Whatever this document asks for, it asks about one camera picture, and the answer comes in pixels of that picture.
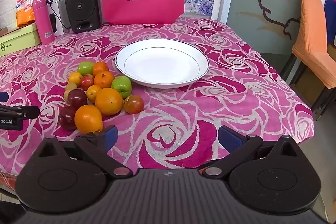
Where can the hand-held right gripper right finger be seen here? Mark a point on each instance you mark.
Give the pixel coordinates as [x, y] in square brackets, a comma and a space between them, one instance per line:
[228, 137]

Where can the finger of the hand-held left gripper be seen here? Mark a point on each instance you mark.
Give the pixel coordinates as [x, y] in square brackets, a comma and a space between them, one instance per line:
[2, 97]
[26, 111]

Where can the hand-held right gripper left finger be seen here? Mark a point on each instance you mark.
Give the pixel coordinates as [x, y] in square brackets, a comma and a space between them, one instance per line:
[111, 132]

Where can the large orange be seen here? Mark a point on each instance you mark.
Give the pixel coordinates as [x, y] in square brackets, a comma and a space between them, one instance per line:
[109, 101]
[88, 119]

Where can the red-green tomato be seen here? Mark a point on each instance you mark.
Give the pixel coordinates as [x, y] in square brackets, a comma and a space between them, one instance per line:
[134, 104]

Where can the dark red plum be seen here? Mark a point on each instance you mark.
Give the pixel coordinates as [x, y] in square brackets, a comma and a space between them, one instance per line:
[67, 117]
[77, 98]

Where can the small yellow orange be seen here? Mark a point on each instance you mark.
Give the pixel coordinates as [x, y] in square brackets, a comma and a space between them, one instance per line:
[93, 93]
[75, 77]

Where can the green apple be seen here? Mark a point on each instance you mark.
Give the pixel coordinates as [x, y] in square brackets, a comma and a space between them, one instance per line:
[121, 86]
[85, 68]

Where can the red apple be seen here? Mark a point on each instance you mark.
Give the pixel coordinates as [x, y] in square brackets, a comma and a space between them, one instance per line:
[87, 81]

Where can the white plate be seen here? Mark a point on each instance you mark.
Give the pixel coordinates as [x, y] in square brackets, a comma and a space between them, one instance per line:
[162, 64]

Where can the pink rose tablecloth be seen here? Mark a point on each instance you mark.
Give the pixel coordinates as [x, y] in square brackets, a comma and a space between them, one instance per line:
[183, 113]

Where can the pale green box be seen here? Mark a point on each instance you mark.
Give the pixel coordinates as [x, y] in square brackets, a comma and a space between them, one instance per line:
[18, 40]

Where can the pink thermos bottle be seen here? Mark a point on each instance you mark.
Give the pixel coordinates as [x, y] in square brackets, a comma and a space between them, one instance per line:
[43, 22]

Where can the white carton box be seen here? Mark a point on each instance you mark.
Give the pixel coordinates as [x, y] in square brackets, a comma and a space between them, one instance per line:
[59, 16]

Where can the chair with orange cover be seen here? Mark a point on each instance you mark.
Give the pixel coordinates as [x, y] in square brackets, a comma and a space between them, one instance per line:
[312, 50]

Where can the black speaker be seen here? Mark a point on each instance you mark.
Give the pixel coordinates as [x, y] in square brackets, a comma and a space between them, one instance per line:
[81, 3]

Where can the blue fabric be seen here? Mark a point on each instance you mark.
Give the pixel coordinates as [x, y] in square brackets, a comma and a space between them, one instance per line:
[331, 22]

